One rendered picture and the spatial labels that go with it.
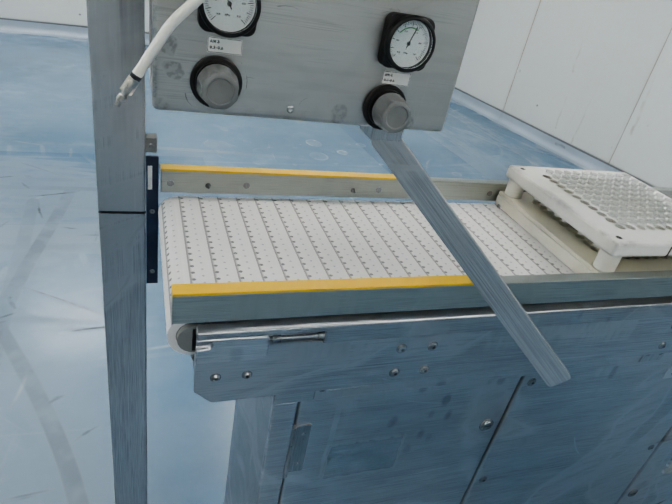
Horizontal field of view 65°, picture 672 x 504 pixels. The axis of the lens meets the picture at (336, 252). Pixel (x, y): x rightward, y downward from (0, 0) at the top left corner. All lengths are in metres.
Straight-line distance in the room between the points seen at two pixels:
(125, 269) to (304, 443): 0.35
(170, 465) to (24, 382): 0.48
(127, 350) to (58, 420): 0.66
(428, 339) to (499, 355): 0.12
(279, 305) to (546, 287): 0.32
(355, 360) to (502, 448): 0.45
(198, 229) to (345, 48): 0.35
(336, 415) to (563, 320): 0.32
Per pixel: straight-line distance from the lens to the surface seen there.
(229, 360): 0.54
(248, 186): 0.74
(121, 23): 0.69
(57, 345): 1.75
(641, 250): 0.77
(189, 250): 0.62
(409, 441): 0.85
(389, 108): 0.38
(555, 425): 1.02
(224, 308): 0.50
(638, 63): 4.38
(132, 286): 0.83
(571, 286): 0.68
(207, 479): 1.40
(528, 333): 0.54
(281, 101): 0.38
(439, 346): 0.64
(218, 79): 0.35
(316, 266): 0.61
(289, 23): 0.37
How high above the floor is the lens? 1.14
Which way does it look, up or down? 30 degrees down
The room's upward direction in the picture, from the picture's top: 12 degrees clockwise
